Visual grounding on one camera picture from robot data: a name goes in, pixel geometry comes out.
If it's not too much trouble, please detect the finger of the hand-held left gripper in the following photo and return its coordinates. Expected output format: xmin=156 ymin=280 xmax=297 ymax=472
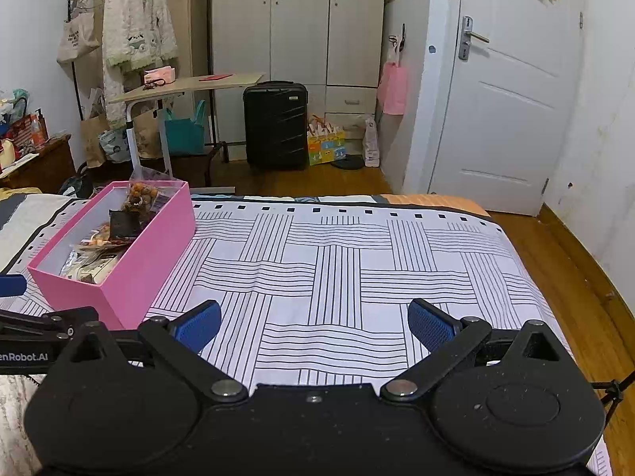
xmin=0 ymin=306 xmax=100 ymax=342
xmin=0 ymin=274 xmax=27 ymax=298

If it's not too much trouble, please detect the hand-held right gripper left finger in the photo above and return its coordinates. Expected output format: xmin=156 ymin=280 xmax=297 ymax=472
xmin=64 ymin=300 xmax=248 ymax=403

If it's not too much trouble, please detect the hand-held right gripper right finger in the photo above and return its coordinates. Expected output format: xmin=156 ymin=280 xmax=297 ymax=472
xmin=379 ymin=298 xmax=571 ymax=401

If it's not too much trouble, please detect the beige snack packet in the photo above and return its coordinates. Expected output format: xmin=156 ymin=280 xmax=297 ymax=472
xmin=67 ymin=253 xmax=127 ymax=284

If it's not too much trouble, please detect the pink cardboard box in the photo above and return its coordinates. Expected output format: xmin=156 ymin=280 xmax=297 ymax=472
xmin=27 ymin=181 xmax=196 ymax=330

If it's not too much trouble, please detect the black cracker packet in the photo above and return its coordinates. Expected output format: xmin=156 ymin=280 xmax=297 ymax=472
xmin=108 ymin=209 xmax=144 ymax=239

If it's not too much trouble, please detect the clear bag of orange nuts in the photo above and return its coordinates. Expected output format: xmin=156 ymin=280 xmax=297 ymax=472
xmin=82 ymin=181 xmax=172 ymax=251

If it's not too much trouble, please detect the grey white blanket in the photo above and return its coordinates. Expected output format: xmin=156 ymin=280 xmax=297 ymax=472
xmin=0 ymin=187 xmax=90 ymax=273

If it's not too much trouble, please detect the white striped bed sheet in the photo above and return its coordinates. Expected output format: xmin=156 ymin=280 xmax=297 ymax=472
xmin=0 ymin=194 xmax=613 ymax=476

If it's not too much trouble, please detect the orange under sheet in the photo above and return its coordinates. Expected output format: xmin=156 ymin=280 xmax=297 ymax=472
xmin=379 ymin=193 xmax=492 ymax=216

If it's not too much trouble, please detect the dark wooden nightstand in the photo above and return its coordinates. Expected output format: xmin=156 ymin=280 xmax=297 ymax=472
xmin=0 ymin=134 xmax=77 ymax=194

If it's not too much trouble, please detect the red gift bag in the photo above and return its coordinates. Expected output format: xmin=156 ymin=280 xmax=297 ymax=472
xmin=7 ymin=113 xmax=49 ymax=147

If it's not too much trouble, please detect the brown paper bag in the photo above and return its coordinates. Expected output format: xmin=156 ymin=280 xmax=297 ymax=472
xmin=80 ymin=109 xmax=112 ymax=168
xmin=133 ymin=109 xmax=162 ymax=159

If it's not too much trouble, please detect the teal bag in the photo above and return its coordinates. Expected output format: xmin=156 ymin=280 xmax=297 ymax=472
xmin=163 ymin=100 xmax=206 ymax=156

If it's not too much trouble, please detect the black tripod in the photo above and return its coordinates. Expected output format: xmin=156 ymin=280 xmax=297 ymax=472
xmin=590 ymin=379 xmax=635 ymax=424

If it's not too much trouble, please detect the white plastic bag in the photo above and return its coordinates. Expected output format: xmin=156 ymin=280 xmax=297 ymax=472
xmin=364 ymin=114 xmax=382 ymax=168

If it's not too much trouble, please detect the colourful cardboard box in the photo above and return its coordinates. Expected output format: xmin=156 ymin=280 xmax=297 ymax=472
xmin=306 ymin=126 xmax=346 ymax=166

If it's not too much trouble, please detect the black clothes rack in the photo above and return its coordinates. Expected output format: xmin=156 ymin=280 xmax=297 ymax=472
xmin=67 ymin=0 xmax=219 ymax=159

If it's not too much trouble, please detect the black suitcase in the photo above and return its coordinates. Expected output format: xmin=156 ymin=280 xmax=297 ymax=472
xmin=242 ymin=80 xmax=309 ymax=172

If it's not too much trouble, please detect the white door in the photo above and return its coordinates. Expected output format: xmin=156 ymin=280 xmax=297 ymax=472
xmin=429 ymin=0 xmax=586 ymax=216

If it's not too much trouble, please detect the wooden rolling desk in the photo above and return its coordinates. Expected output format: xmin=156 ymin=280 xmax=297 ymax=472
xmin=108 ymin=73 xmax=266 ymax=194

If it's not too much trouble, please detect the pink hanging bag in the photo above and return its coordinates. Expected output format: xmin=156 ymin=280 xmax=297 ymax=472
xmin=377 ymin=61 xmax=408 ymax=116

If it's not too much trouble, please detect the pink pouch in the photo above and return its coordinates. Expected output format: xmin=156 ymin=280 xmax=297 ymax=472
xmin=143 ymin=65 xmax=176 ymax=85

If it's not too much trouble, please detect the beige tote bag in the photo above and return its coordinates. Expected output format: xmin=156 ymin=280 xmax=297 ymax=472
xmin=56 ymin=0 xmax=102 ymax=65

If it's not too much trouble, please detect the white fleece jacket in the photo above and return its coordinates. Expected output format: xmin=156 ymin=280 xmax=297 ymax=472
xmin=102 ymin=0 xmax=178 ymax=127

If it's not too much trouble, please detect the beige wardrobe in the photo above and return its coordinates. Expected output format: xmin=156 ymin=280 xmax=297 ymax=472
xmin=208 ymin=0 xmax=388 ymax=159

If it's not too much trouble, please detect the metal door handle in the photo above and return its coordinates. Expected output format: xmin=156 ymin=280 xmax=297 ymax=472
xmin=461 ymin=16 xmax=491 ymax=61

